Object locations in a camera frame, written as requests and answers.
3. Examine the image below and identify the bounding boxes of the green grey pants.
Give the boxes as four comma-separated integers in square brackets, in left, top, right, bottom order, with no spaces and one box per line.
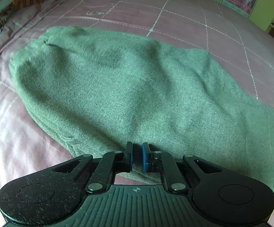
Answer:
[9,27,274,191]

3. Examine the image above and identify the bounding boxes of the pink checked bed sheet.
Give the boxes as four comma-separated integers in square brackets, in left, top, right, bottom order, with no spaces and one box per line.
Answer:
[0,0,274,226]

